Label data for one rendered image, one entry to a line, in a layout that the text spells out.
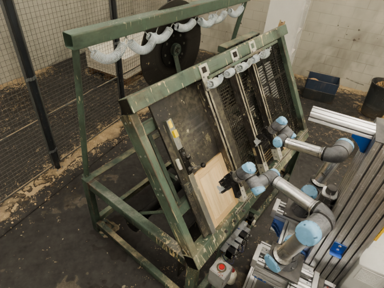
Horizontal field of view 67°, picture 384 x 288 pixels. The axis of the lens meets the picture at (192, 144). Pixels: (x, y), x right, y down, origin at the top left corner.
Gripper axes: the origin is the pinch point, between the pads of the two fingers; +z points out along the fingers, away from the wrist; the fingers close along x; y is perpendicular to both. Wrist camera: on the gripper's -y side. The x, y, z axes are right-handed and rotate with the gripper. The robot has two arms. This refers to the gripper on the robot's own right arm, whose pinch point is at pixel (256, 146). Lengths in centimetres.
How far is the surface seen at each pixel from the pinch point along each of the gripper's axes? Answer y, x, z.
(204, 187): 12, 54, 21
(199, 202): 9, 67, 23
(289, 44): 34, -347, 43
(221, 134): 29.6, 21.2, -1.6
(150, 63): 113, 7, 4
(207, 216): -3, 67, 30
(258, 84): 33, -50, -16
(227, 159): 12.1, 24.3, 11.1
